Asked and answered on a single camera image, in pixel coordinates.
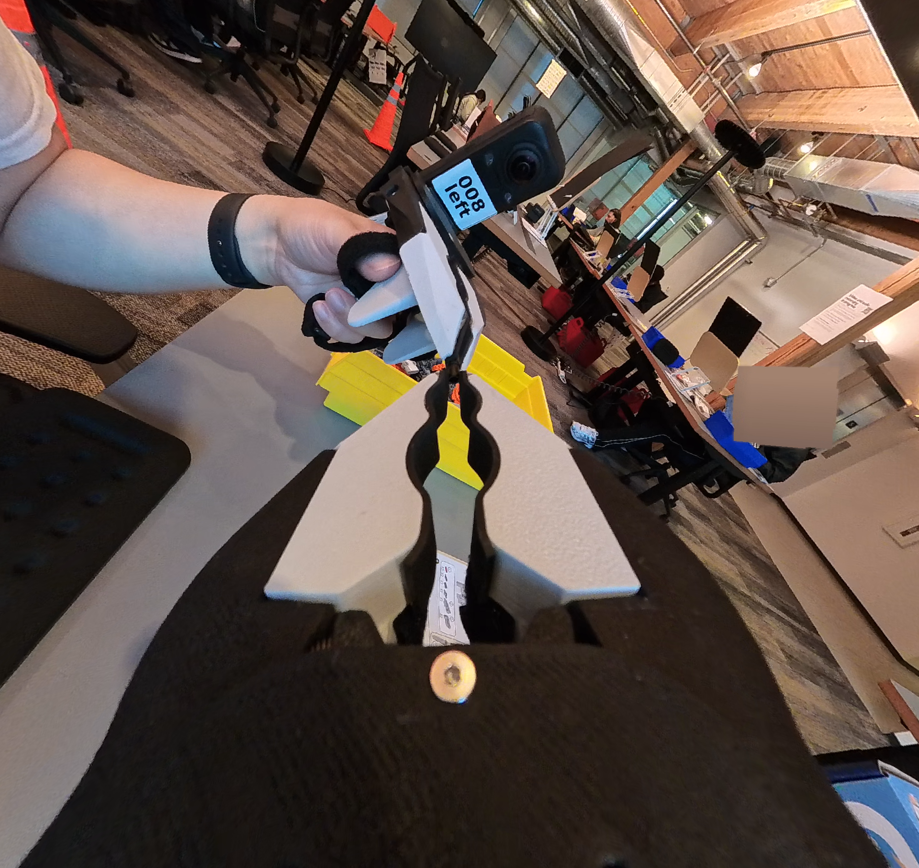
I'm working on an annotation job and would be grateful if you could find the person's left forearm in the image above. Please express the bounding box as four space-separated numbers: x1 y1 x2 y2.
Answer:
0 144 216 294

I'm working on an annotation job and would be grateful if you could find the black laptop screen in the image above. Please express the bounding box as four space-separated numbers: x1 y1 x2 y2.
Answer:
707 296 763 359

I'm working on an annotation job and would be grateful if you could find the person's left hand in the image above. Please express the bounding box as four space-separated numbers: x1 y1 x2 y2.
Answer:
239 195 403 346

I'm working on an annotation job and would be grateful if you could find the blue printed box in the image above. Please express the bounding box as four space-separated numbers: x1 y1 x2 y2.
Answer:
818 756 919 868

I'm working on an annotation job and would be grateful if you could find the dark chair armrest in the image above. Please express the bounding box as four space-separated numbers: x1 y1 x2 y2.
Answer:
0 268 139 381

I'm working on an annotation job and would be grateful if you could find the black wristband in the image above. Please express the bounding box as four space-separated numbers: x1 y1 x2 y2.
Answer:
207 193 272 291

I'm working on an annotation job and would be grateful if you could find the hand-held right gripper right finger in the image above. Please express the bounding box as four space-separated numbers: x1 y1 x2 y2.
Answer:
458 372 643 645

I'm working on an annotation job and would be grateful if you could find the grey desk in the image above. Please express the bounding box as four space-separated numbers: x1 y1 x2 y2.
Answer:
0 285 504 868

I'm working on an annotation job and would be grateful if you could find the black stanchion post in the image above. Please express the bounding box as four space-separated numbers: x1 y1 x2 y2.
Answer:
260 0 389 197

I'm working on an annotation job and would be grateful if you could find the blue storage bin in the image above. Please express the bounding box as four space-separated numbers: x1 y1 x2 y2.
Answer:
641 326 684 368
704 408 769 470

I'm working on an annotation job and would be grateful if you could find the black monitor on stand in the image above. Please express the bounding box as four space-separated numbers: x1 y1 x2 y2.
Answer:
404 0 500 93

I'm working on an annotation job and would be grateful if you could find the yellow plastic bin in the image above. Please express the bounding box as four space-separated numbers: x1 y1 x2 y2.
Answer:
316 333 555 492

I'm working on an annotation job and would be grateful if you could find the beige cabinet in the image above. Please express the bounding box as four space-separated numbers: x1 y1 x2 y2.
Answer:
728 405 919 668

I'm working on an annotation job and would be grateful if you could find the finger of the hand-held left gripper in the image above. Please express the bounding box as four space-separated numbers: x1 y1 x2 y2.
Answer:
459 286 485 375
398 227 475 375

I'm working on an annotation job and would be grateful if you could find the long wooden table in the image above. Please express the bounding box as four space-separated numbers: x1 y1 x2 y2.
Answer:
480 196 773 488

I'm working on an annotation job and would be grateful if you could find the building instruction booklet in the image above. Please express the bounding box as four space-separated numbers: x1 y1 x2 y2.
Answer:
424 552 471 648

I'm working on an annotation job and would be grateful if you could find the silver round ventilation duct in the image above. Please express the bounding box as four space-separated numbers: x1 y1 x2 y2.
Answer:
560 0 765 266

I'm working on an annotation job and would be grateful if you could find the pile of assorted building parts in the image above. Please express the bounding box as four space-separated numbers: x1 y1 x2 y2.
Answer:
398 357 464 409

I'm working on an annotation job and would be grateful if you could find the silver rectangular duct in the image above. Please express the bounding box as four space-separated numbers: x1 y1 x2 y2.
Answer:
783 157 919 219

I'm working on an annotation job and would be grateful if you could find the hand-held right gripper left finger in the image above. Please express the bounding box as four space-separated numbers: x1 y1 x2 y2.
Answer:
263 371 456 645

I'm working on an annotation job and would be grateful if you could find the white paper notice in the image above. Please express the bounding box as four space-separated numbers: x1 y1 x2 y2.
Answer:
799 282 895 345

